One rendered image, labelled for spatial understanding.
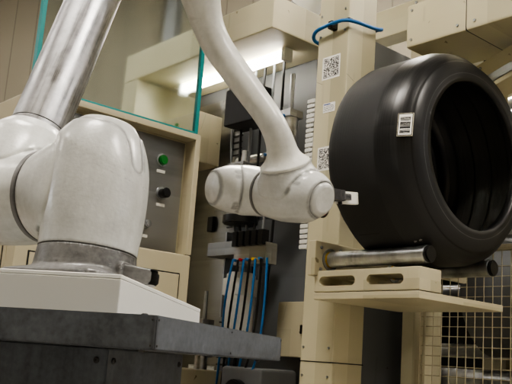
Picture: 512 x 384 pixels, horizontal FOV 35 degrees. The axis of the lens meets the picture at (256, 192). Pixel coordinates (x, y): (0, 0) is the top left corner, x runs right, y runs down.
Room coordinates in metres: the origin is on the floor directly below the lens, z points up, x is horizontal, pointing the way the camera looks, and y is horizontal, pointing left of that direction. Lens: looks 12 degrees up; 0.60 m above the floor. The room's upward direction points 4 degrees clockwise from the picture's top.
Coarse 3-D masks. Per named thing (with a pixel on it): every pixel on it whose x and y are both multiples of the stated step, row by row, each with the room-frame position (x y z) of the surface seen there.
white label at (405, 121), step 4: (400, 116) 1.90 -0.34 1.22; (404, 116) 1.90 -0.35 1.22; (408, 116) 1.89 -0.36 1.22; (412, 116) 1.89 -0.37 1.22; (400, 120) 1.90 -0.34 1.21; (404, 120) 1.90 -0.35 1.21; (408, 120) 1.89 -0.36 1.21; (412, 120) 1.89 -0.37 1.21; (400, 124) 1.90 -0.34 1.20; (404, 124) 1.90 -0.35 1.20; (408, 124) 1.89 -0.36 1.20; (412, 124) 1.89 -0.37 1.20; (400, 128) 1.90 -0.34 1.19; (404, 128) 1.89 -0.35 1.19; (408, 128) 1.89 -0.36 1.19; (412, 128) 1.88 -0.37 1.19; (400, 132) 1.90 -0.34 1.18; (404, 132) 1.89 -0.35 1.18; (408, 132) 1.89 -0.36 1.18; (412, 132) 1.88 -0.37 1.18
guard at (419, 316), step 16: (416, 320) 2.59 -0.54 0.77; (416, 336) 2.59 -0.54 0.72; (432, 336) 2.55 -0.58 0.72; (448, 336) 2.51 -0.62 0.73; (416, 352) 2.59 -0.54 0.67; (432, 352) 2.55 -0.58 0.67; (448, 352) 2.50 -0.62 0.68; (416, 368) 2.59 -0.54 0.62; (432, 368) 2.55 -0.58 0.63; (448, 368) 2.50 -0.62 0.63; (480, 368) 2.42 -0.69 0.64
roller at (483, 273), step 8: (472, 264) 2.20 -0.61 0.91; (480, 264) 2.18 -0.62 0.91; (488, 264) 2.16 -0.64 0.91; (496, 264) 2.18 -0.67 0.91; (448, 272) 2.26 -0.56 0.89; (456, 272) 2.24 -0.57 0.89; (464, 272) 2.22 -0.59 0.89; (472, 272) 2.20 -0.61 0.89; (480, 272) 2.18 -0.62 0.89; (488, 272) 2.17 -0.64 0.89; (496, 272) 2.18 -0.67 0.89
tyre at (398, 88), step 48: (384, 96) 1.95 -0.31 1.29; (432, 96) 1.93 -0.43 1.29; (480, 96) 2.22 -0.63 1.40; (336, 144) 2.04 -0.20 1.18; (384, 144) 1.92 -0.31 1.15; (432, 144) 2.39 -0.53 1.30; (480, 144) 2.33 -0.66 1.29; (384, 192) 1.96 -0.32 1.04; (432, 192) 1.94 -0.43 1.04; (480, 192) 2.36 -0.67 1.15; (384, 240) 2.08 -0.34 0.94; (432, 240) 2.00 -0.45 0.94; (480, 240) 2.08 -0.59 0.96
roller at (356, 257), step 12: (336, 252) 2.21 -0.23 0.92; (348, 252) 2.18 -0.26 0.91; (360, 252) 2.14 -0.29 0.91; (372, 252) 2.11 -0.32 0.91; (384, 252) 2.08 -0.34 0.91; (396, 252) 2.05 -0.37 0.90; (408, 252) 2.02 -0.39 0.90; (420, 252) 1.99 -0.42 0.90; (432, 252) 1.99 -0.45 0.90; (336, 264) 2.21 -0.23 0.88; (348, 264) 2.18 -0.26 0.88; (360, 264) 2.15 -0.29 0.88; (372, 264) 2.12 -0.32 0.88; (384, 264) 2.10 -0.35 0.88
